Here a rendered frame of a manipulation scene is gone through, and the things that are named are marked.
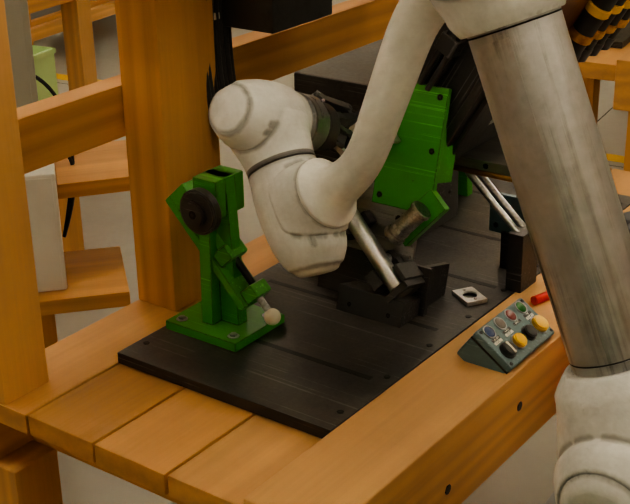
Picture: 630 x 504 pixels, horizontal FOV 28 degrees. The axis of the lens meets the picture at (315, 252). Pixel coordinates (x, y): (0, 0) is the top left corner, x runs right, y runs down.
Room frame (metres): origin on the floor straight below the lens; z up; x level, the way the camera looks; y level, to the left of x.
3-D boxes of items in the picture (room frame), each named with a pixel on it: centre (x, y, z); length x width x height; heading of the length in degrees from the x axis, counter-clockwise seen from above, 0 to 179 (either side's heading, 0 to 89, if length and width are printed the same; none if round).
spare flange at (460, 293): (1.95, -0.27, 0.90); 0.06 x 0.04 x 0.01; 22
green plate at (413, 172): (2.00, -0.18, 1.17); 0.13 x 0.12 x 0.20; 144
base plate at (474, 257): (2.10, -0.18, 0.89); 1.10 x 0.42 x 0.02; 144
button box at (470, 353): (1.77, -0.30, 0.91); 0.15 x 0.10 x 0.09; 144
